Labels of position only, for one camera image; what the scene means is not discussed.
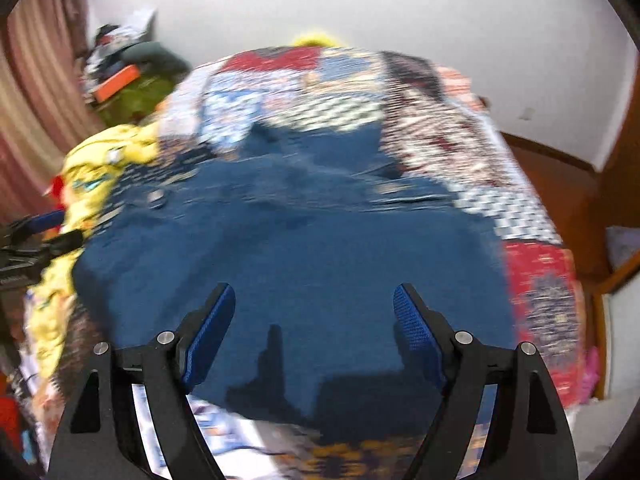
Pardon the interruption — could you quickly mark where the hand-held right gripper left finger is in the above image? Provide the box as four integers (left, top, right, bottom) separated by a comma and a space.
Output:
47, 282, 237, 480

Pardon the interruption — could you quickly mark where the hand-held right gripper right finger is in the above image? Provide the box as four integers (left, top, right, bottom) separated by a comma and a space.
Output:
392, 282, 581, 480

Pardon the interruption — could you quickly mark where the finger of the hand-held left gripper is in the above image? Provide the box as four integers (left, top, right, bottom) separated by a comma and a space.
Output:
27, 232, 84, 262
14, 209, 67, 239

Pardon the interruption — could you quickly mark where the blue denim jacket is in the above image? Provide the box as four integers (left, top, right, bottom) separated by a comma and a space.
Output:
72, 122, 519, 447

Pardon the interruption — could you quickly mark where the pile of mixed clothes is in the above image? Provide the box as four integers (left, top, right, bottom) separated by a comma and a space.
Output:
82, 7, 193, 93

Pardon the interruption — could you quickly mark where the yellow cartoon printed blanket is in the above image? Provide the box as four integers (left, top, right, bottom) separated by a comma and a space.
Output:
25, 124, 161, 381

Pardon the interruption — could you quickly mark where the brown striped curtain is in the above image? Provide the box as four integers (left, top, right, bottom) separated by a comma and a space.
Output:
0, 0, 103, 223

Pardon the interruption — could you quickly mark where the green patterned cloth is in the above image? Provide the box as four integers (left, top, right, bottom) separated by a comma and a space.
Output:
95, 67, 193, 128

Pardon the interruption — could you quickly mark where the orange box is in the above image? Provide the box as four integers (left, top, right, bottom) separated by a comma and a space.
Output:
94, 65, 142, 103

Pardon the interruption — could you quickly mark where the patchwork printed bedspread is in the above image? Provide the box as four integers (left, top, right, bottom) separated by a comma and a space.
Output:
20, 45, 587, 480

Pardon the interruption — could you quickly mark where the brown wooden door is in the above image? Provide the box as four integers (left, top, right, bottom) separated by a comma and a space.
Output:
597, 50, 640, 233

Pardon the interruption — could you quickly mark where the yellow round object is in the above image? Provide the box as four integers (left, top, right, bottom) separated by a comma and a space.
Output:
292, 31, 351, 50

